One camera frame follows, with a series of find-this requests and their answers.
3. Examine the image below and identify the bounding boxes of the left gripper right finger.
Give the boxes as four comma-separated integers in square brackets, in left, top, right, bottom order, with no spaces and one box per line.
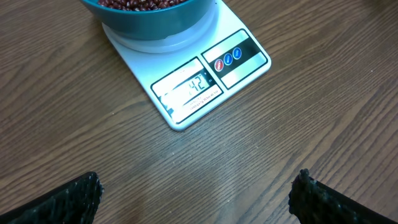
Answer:
[289,169,397,224]

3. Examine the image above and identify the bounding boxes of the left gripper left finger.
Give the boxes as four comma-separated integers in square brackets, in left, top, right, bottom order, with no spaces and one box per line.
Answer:
[1,171,103,224]

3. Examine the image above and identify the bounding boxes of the white digital kitchen scale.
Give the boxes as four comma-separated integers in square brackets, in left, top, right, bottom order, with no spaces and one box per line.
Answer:
[103,1,272,131]

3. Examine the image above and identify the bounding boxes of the blue metal bowl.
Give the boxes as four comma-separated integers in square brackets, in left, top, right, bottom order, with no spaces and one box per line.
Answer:
[81,0,215,40]

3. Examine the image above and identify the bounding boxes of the red beans in bowl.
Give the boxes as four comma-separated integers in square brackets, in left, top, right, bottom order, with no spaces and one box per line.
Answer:
[96,0,187,12]

